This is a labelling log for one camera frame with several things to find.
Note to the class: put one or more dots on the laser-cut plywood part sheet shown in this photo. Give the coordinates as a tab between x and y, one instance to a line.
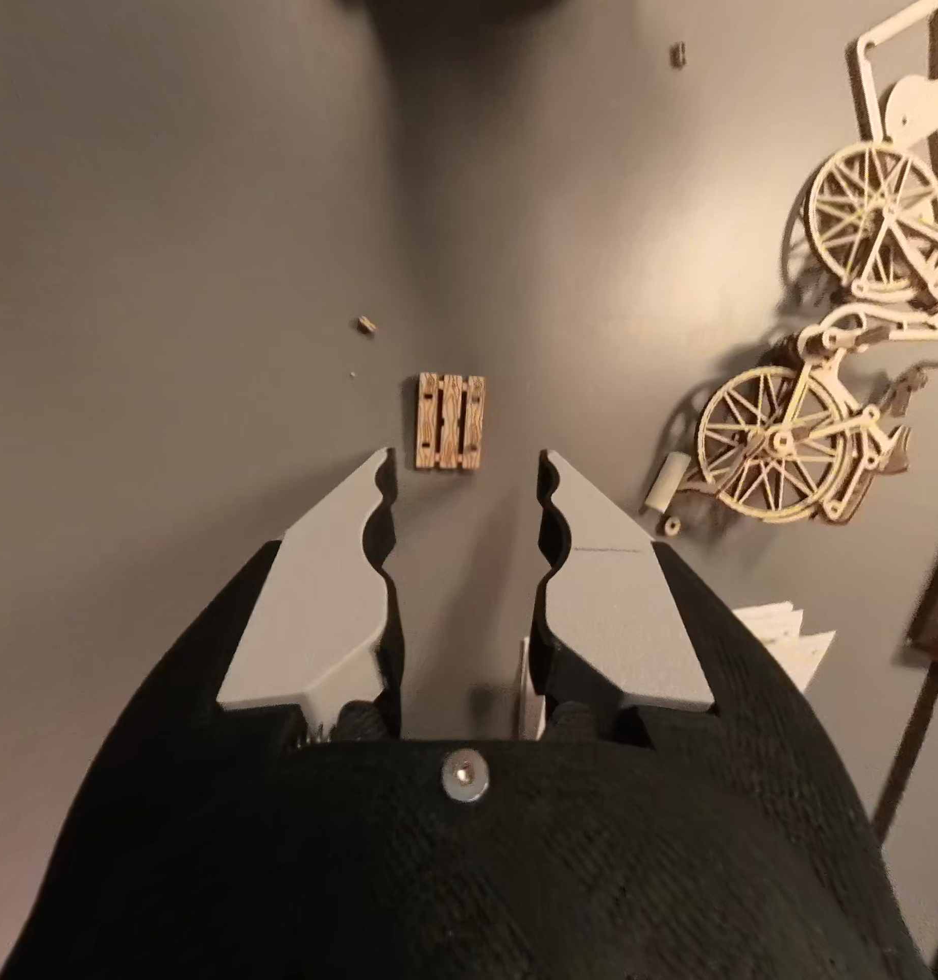
867	92

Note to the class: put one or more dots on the white instruction booklet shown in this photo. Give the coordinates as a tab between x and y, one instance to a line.
775	635

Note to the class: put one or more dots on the wooden slatted panel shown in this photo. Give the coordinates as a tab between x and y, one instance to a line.
450	421

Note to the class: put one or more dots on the wooden bicycle model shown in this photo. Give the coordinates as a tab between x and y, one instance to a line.
783	440

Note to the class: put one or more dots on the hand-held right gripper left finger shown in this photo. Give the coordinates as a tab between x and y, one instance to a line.
308	605

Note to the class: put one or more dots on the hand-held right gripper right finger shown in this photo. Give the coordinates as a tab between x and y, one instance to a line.
622	612

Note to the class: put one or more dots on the small white cylinder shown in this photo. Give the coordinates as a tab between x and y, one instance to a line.
666	484

